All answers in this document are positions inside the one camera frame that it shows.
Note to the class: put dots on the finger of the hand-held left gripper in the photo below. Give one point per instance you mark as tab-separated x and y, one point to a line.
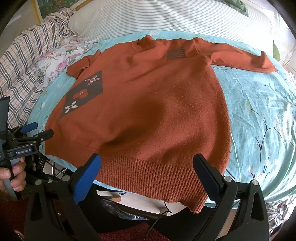
39	136
29	127

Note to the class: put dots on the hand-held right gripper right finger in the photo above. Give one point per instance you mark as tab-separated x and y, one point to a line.
209	179

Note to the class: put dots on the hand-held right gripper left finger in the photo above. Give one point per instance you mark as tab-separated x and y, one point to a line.
86	179

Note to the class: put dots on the orange knit sweater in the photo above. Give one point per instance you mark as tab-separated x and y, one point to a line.
150	104

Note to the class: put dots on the person's left hand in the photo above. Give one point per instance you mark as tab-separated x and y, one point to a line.
18	178

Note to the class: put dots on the perforated metal object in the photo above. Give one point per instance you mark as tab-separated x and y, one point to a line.
41	163

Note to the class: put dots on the plaid cloth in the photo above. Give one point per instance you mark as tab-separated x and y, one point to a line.
25	60

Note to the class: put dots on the person's red fuzzy garment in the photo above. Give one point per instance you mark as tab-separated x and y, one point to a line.
129	234

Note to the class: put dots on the pink floral cloth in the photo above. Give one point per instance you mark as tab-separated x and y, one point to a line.
60	60

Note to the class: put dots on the teal floral bedsheet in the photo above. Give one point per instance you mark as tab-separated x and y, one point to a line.
254	115

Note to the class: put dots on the gold framed painting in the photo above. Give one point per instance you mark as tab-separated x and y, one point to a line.
57	7

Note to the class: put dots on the white striped blanket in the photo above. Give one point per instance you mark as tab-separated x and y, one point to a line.
161	18

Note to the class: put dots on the green pillow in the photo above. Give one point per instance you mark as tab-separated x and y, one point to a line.
238	7

